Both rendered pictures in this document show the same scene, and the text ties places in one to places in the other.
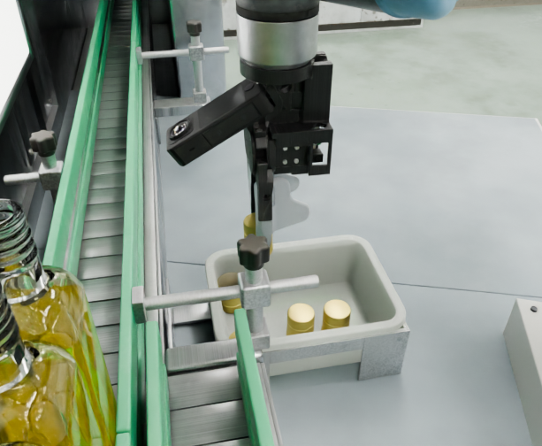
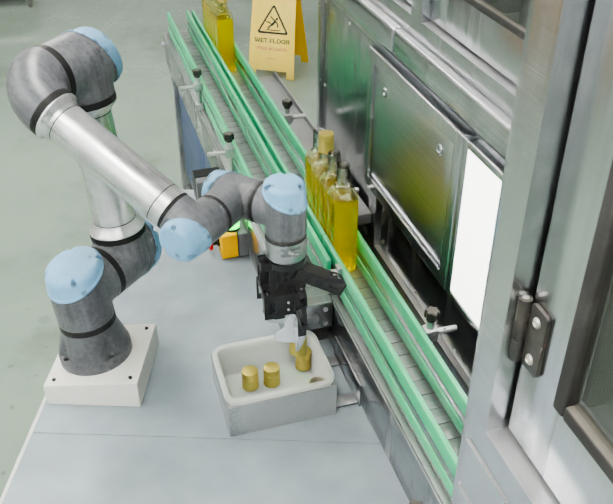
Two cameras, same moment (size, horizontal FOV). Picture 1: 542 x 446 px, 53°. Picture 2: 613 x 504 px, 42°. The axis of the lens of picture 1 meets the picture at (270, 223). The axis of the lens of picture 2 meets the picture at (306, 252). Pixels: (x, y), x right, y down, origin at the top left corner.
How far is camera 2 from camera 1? 182 cm
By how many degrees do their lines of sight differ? 109
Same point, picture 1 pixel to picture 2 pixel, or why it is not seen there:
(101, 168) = (439, 415)
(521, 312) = (139, 375)
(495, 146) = not seen: outside the picture
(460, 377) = (179, 380)
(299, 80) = not seen: hidden behind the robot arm
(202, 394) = (310, 290)
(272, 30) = not seen: hidden behind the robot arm
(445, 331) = (177, 405)
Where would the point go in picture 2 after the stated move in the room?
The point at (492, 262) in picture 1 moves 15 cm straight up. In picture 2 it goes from (117, 462) to (106, 406)
